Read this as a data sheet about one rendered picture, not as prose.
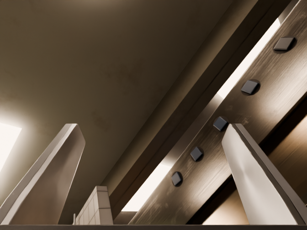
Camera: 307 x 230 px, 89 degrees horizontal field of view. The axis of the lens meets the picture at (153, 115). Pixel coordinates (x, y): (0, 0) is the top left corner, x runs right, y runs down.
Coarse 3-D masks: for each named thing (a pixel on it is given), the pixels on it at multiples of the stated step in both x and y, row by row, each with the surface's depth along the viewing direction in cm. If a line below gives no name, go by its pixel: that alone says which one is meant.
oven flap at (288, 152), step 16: (304, 112) 46; (288, 128) 48; (304, 128) 44; (272, 144) 50; (288, 144) 46; (304, 144) 42; (272, 160) 47; (288, 160) 44; (304, 160) 41; (288, 176) 42; (304, 176) 39; (224, 192) 56; (304, 192) 38; (208, 208) 59; (224, 208) 53; (240, 208) 49; (192, 224) 62; (208, 224) 56; (224, 224) 51; (240, 224) 47
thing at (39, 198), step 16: (64, 128) 10; (64, 144) 9; (80, 144) 11; (48, 160) 8; (64, 160) 9; (32, 176) 7; (48, 176) 7; (64, 176) 9; (16, 192) 6; (32, 192) 6; (48, 192) 7; (64, 192) 9; (0, 208) 6; (16, 208) 6; (32, 208) 6; (48, 208) 7; (0, 224) 5; (16, 224) 6; (32, 224) 6; (48, 224) 7
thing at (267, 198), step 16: (240, 128) 10; (224, 144) 11; (240, 144) 9; (256, 144) 9; (240, 160) 9; (256, 160) 8; (240, 176) 9; (256, 176) 8; (272, 176) 7; (240, 192) 9; (256, 192) 8; (272, 192) 7; (288, 192) 6; (256, 208) 8; (272, 208) 7; (288, 208) 6; (304, 208) 6; (256, 224) 8; (272, 224) 7; (288, 224) 6; (304, 224) 5
